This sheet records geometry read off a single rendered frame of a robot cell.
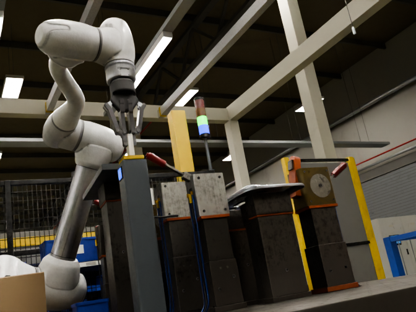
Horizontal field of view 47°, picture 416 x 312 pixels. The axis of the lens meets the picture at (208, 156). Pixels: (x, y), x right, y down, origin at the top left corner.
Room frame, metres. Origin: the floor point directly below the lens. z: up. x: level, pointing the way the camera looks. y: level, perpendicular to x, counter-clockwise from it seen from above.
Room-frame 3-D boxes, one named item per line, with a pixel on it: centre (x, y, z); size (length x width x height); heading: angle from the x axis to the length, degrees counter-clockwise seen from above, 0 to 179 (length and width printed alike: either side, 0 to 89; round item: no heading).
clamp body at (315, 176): (1.46, -0.31, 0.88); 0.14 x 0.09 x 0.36; 116
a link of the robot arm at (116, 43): (1.31, 0.23, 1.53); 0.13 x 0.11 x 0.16; 128
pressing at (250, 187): (1.89, 0.11, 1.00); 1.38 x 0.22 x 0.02; 26
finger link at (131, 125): (1.33, 0.21, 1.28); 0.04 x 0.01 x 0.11; 26
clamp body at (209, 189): (1.30, 0.03, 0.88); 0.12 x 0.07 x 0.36; 116
